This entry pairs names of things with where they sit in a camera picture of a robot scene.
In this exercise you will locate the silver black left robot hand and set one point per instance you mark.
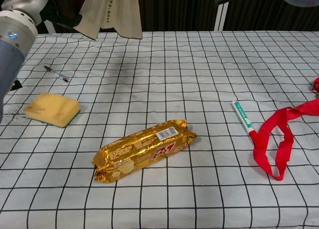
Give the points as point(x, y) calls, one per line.
point(27, 2)

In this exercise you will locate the paper folding fan red ribs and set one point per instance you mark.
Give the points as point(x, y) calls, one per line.
point(119, 15)

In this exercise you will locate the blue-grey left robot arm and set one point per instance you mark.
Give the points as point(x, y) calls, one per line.
point(10, 64)

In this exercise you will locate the black pen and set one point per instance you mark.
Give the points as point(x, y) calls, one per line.
point(56, 74)

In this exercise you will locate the yellow sponge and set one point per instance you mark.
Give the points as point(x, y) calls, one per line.
point(52, 108)

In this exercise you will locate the white checked tablecloth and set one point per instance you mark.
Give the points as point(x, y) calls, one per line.
point(174, 89)

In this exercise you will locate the gold foil snack pack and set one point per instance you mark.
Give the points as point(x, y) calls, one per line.
point(139, 149)

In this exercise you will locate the white green toothpaste tube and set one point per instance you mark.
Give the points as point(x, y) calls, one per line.
point(243, 117)

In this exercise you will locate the white partition post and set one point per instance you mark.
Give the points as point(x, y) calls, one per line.
point(221, 15)
point(50, 27)

